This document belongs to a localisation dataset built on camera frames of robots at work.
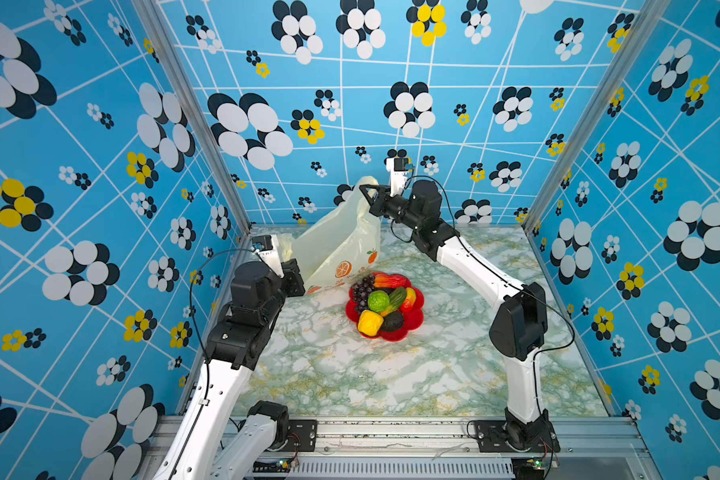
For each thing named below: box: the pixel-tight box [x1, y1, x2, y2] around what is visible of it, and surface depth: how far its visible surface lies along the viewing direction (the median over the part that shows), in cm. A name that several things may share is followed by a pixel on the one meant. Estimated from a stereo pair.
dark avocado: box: [380, 311, 404, 332], surface depth 91 cm
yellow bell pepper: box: [358, 310, 384, 337], surface depth 87 cm
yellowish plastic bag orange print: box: [279, 176, 382, 295], surface depth 82 cm
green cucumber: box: [380, 286, 407, 317], surface depth 93 cm
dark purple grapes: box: [353, 274, 375, 314], surface depth 95 cm
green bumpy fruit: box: [368, 290, 390, 313], surface depth 90 cm
